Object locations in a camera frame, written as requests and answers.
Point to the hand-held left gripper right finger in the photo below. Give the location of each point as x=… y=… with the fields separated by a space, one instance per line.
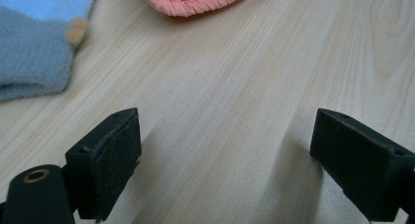
x=365 y=165

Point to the blue cloth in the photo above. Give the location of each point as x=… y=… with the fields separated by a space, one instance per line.
x=32 y=54

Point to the pink and grey glove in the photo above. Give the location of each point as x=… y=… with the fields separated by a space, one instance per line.
x=192 y=2

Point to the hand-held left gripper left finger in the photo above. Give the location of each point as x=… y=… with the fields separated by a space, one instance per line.
x=107 y=158

